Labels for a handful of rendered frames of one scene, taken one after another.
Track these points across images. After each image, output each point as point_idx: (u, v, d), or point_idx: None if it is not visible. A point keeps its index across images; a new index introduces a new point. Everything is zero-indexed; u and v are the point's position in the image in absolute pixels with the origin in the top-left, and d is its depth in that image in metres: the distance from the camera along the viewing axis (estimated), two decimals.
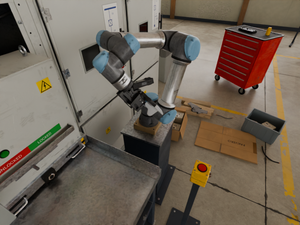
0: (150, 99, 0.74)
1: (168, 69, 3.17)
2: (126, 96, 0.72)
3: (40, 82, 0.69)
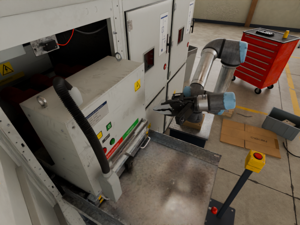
0: (167, 101, 0.79)
1: (186, 70, 3.32)
2: (190, 96, 0.81)
3: (136, 83, 0.83)
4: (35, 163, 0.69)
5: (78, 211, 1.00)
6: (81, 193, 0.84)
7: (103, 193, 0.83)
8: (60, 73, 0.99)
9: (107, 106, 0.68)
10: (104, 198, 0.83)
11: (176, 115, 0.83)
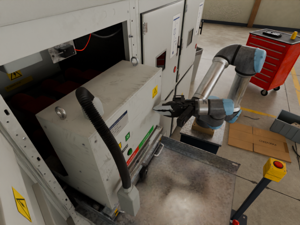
0: (168, 102, 0.80)
1: None
2: (190, 99, 0.83)
3: (154, 89, 0.79)
4: (50, 177, 0.64)
5: (90, 223, 0.95)
6: (95, 206, 0.80)
7: (119, 205, 0.79)
8: (71, 77, 0.95)
9: (127, 116, 0.63)
10: (120, 211, 0.78)
11: (175, 116, 0.84)
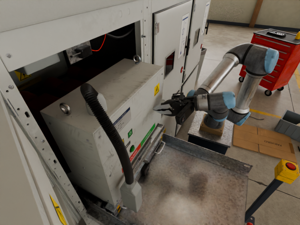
0: (167, 101, 0.79)
1: None
2: (190, 96, 0.82)
3: (156, 87, 0.80)
4: (64, 179, 0.63)
5: None
6: None
7: (121, 202, 0.80)
8: (73, 76, 0.96)
9: (130, 113, 0.64)
10: (122, 207, 0.79)
11: (176, 115, 0.83)
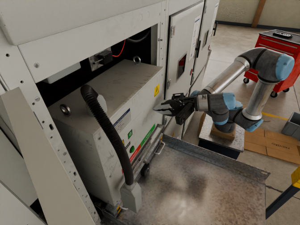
0: (167, 101, 0.79)
1: None
2: (190, 96, 0.82)
3: (156, 88, 0.80)
4: (83, 191, 0.60)
5: None
6: (100, 204, 0.81)
7: (121, 202, 0.80)
8: (73, 77, 0.96)
9: (130, 114, 0.64)
10: (122, 208, 0.79)
11: (176, 115, 0.83)
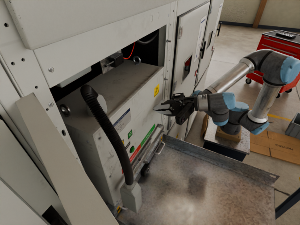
0: (167, 101, 0.79)
1: None
2: (190, 96, 0.82)
3: (156, 88, 0.80)
4: None
5: None
6: None
7: (121, 202, 0.80)
8: None
9: (130, 114, 0.64)
10: (122, 208, 0.79)
11: (176, 115, 0.83)
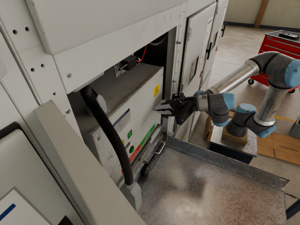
0: (167, 101, 0.79)
1: None
2: (190, 96, 0.82)
3: (156, 88, 0.80)
4: None
5: None
6: None
7: None
8: None
9: (130, 114, 0.64)
10: None
11: (176, 115, 0.83)
